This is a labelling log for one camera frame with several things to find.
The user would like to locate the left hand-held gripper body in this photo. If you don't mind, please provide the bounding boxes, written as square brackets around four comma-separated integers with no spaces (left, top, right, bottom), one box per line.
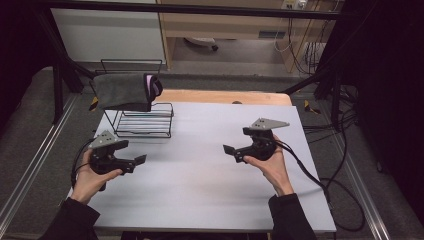
[87,130,137,193]

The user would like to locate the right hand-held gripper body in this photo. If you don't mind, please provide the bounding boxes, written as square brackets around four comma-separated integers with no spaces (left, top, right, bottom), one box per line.
[234,117,291,164]

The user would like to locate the black wire rack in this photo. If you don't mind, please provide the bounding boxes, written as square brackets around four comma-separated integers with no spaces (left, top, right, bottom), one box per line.
[88,58,175,140]

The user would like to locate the dark grey towel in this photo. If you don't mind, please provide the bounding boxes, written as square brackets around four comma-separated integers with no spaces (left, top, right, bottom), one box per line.
[92,72,165,113]

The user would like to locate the person's right hand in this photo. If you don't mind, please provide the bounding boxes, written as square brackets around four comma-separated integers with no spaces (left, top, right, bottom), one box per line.
[243,134,296,198]

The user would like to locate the person's left hand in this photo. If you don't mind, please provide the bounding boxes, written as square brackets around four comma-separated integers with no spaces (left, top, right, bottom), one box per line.
[70,148,124,205]

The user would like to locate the white foam board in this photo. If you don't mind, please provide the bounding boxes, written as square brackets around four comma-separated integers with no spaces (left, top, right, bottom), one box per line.
[66,101,337,234]

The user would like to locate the wooden table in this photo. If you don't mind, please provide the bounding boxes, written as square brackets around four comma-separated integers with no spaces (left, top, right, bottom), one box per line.
[153,88,294,107]

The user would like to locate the yellow black tape strip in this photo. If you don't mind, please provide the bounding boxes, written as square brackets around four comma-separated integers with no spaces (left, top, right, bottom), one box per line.
[303,99,322,115]
[88,95,101,112]

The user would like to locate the black metal stand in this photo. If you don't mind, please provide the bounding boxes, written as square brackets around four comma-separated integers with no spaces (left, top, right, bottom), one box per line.
[282,0,381,128]
[32,5,101,125]

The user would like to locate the white chair base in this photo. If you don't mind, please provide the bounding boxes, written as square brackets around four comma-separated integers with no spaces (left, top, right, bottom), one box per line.
[183,36,220,52]

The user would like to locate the light wooden desk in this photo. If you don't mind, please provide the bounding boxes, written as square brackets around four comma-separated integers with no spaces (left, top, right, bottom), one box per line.
[156,0,345,73]

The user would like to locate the white cabinet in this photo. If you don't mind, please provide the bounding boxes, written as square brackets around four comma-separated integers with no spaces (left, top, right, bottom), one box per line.
[49,0,167,63]

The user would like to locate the white power strip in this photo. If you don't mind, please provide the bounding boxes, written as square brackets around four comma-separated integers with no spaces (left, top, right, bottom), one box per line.
[280,0,308,11]

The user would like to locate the left hand-held gripper cable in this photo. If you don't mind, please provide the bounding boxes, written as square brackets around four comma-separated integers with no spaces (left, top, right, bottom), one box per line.
[70,138,97,190]

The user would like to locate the hand-held gripper cable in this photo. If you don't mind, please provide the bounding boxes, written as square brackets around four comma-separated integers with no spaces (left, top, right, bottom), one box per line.
[274,139,366,233]
[70,138,97,190]

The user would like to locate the right hand-held gripper cable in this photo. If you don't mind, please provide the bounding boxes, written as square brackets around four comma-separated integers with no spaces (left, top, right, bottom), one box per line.
[274,139,366,233]

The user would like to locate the aluminium floor rail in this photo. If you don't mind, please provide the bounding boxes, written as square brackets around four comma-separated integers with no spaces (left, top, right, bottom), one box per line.
[329,132,392,240]
[0,94,80,232]

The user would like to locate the bundle of black floor cables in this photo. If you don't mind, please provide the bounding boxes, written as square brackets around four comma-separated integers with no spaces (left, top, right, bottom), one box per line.
[301,84,360,145]

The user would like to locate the hanging cables under desk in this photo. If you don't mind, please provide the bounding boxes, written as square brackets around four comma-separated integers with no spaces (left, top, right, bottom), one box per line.
[273,15,335,77]

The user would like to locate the black horizontal frame bar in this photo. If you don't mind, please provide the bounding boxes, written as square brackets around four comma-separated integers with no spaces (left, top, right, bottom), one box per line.
[33,0,355,21]

